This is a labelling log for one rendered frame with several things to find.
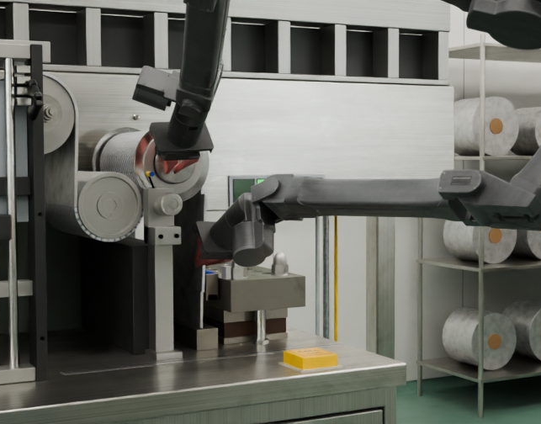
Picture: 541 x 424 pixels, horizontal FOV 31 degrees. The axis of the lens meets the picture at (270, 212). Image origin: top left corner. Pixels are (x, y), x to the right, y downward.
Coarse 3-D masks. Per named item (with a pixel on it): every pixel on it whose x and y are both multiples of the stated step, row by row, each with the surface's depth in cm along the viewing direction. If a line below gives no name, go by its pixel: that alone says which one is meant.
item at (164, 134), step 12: (156, 132) 169; (168, 132) 169; (180, 132) 166; (192, 132) 166; (204, 132) 173; (156, 144) 168; (168, 144) 169; (180, 144) 168; (192, 144) 169; (204, 144) 171
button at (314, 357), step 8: (288, 352) 170; (296, 352) 170; (304, 352) 170; (312, 352) 169; (320, 352) 169; (328, 352) 169; (288, 360) 170; (296, 360) 168; (304, 360) 166; (312, 360) 167; (320, 360) 167; (328, 360) 168; (336, 360) 169; (304, 368) 166
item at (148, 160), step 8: (152, 144) 179; (152, 152) 180; (144, 160) 179; (152, 160) 180; (200, 160) 184; (144, 168) 179; (152, 168) 180; (200, 168) 184; (192, 176) 183; (160, 184) 180; (168, 184) 181; (176, 184) 182; (184, 184) 183; (192, 184) 183; (176, 192) 182
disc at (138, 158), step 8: (144, 136) 179; (152, 136) 180; (144, 144) 179; (136, 152) 179; (144, 152) 179; (200, 152) 184; (136, 160) 179; (208, 160) 185; (136, 168) 179; (208, 168) 185; (136, 176) 179; (144, 176) 180; (200, 176) 185; (144, 184) 180; (200, 184) 185; (184, 192) 183; (192, 192) 184; (184, 200) 183
